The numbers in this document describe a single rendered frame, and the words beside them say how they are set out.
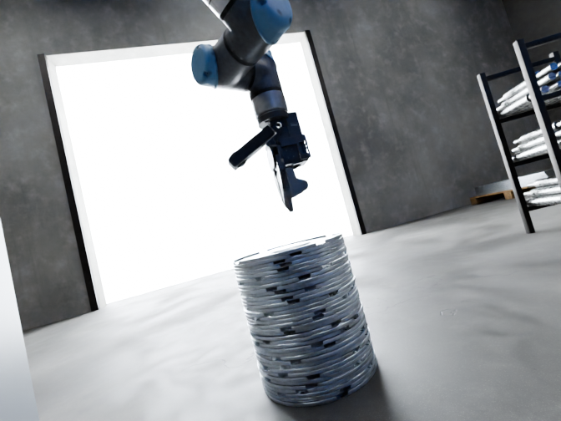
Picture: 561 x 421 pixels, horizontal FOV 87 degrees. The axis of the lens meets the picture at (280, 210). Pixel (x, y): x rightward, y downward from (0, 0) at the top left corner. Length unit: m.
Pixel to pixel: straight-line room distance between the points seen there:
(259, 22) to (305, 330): 0.57
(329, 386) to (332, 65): 4.95
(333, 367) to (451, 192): 5.12
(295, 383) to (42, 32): 5.22
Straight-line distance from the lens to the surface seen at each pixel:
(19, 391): 0.37
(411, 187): 5.21
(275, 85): 0.68
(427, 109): 5.84
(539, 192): 2.09
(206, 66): 0.61
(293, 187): 0.63
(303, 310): 0.65
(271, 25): 0.54
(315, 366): 0.69
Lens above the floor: 0.36
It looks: 4 degrees up
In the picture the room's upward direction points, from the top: 15 degrees counter-clockwise
